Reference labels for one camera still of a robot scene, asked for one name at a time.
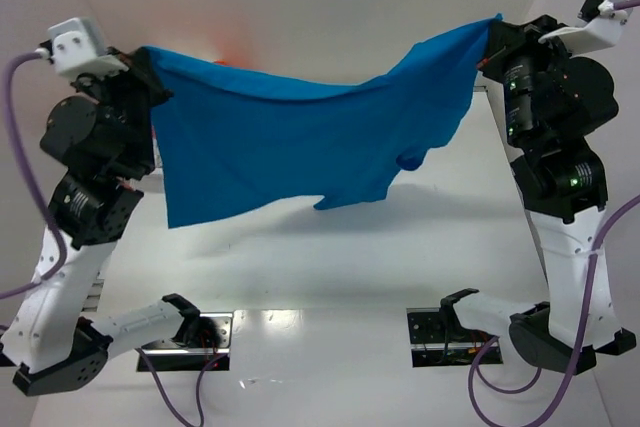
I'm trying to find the blue t shirt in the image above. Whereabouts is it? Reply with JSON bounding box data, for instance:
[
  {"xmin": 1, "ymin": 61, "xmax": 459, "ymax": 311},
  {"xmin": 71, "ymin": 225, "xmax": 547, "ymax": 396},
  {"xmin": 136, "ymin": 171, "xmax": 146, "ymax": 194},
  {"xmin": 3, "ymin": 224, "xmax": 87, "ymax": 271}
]
[{"xmin": 149, "ymin": 19, "xmax": 491, "ymax": 228}]

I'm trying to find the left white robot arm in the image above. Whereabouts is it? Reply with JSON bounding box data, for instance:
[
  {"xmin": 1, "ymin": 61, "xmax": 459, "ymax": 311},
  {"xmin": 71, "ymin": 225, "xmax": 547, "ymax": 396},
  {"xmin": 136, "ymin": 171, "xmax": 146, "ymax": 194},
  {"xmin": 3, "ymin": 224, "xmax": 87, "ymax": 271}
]
[{"xmin": 1, "ymin": 48, "xmax": 200, "ymax": 397}]

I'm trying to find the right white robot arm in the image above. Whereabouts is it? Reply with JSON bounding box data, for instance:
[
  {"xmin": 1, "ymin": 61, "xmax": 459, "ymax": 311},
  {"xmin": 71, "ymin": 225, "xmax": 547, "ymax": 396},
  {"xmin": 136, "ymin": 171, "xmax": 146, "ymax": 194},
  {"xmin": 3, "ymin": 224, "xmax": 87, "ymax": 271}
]
[{"xmin": 439, "ymin": 16, "xmax": 636, "ymax": 374}]

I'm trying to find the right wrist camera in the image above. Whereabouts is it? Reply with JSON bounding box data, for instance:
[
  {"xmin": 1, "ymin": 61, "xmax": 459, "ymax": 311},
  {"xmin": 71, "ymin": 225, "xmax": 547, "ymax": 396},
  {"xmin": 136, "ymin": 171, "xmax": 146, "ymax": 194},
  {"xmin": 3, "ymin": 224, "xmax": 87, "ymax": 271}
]
[{"xmin": 538, "ymin": 0, "xmax": 633, "ymax": 55}]

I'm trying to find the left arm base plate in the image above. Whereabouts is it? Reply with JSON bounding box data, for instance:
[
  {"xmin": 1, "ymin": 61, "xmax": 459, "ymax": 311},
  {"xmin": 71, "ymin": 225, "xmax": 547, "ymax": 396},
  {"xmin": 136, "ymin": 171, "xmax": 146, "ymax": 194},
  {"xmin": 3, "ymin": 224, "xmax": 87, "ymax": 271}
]
[{"xmin": 142, "ymin": 312, "xmax": 233, "ymax": 372}]

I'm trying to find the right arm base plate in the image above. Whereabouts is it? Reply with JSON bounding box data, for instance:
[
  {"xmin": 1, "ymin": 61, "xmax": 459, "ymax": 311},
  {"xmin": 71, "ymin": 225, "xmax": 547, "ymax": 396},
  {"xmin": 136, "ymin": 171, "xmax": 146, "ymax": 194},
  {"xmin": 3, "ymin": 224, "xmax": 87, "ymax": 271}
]
[{"xmin": 406, "ymin": 308, "xmax": 491, "ymax": 368}]

